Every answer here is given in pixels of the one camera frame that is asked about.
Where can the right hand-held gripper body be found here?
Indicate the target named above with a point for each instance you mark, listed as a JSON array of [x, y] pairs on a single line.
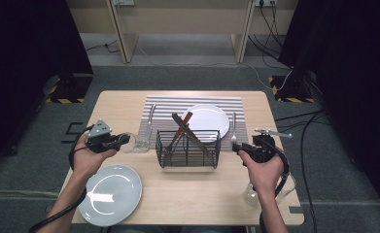
[[262, 147]]

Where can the person's right hand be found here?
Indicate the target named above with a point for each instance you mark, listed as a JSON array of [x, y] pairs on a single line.
[[265, 176]]

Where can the person's left hand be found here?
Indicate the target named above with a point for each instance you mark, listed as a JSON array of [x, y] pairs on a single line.
[[88, 161]]

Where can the light wooden desk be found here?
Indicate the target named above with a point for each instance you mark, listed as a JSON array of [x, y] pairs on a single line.
[[184, 19]]

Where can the black stand base striped tape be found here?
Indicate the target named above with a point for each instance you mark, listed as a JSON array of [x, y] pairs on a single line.
[[291, 92], [69, 89]]

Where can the white wall socket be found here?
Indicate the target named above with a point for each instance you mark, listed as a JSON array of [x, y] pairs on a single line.
[[265, 2]]

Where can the silver fork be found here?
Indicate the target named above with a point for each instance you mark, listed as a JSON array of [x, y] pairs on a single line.
[[233, 129]]

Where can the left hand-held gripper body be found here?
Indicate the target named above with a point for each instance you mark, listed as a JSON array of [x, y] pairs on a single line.
[[100, 139]]

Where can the silver table knife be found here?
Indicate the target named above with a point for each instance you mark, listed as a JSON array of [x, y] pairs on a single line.
[[152, 113]]

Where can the white plate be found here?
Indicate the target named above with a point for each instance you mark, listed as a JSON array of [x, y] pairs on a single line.
[[210, 121], [119, 194]]

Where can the striped woven placemat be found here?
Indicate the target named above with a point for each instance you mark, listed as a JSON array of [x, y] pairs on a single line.
[[168, 110]]

